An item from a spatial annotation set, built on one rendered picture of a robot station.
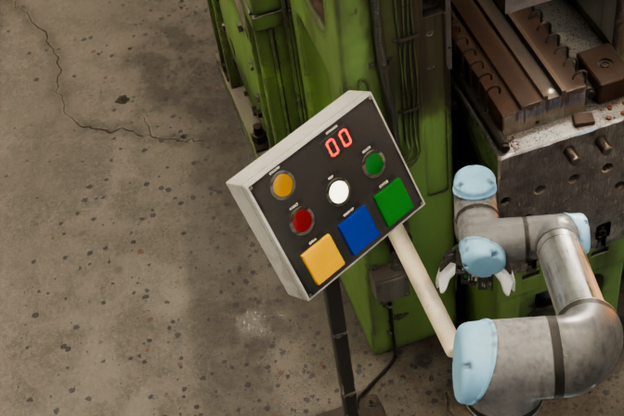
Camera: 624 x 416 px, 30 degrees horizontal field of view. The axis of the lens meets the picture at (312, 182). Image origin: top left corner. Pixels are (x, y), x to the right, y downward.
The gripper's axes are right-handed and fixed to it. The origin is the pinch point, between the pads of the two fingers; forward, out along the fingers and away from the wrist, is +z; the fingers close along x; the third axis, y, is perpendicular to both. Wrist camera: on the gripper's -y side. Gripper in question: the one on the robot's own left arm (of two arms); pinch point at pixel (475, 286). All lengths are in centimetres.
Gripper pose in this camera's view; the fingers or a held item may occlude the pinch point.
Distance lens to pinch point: 234.9
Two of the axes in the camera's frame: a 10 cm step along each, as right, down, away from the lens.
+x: 9.9, 0.3, -1.6
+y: -1.3, 7.5, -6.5
